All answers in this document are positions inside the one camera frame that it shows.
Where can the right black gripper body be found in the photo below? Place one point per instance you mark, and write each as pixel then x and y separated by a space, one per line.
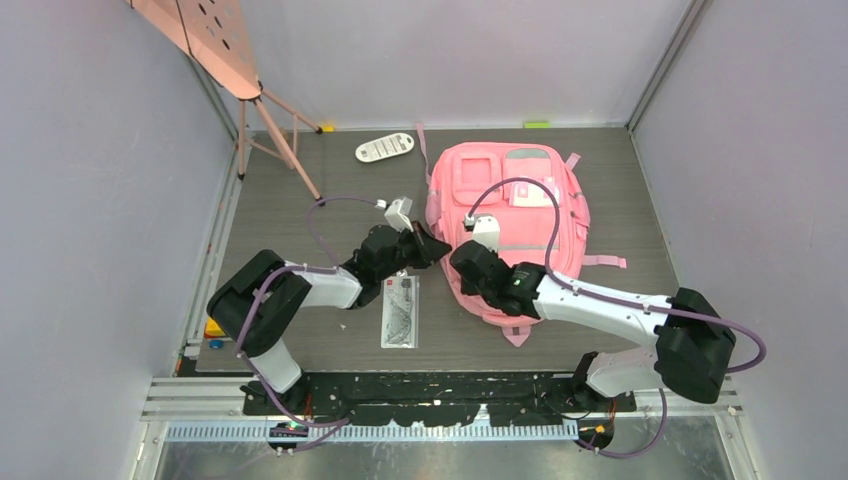
pixel 475 290

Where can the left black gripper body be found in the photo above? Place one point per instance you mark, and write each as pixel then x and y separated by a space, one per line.
pixel 404 257

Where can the clear plastic stationery pack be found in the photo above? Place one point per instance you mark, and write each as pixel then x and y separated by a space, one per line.
pixel 399 321

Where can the pink student backpack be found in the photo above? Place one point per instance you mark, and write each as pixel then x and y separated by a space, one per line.
pixel 531 190

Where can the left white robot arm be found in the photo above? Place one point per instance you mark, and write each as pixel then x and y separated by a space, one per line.
pixel 257 304

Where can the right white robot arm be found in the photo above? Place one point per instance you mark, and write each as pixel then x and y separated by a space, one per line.
pixel 676 346

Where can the white oval tag card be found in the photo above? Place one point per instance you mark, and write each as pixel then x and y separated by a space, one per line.
pixel 385 147

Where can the yellow blue toy car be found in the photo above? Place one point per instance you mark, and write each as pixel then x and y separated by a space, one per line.
pixel 214 334

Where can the pink tripod stand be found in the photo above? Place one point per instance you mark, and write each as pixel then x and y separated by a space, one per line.
pixel 214 34

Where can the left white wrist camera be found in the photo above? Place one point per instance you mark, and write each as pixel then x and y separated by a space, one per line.
pixel 397 212

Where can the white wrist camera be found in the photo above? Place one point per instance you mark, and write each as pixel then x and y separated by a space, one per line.
pixel 485 230
pixel 397 212

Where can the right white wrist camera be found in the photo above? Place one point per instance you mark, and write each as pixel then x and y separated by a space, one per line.
pixel 485 230

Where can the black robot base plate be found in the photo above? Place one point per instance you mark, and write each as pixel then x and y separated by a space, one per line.
pixel 510 398

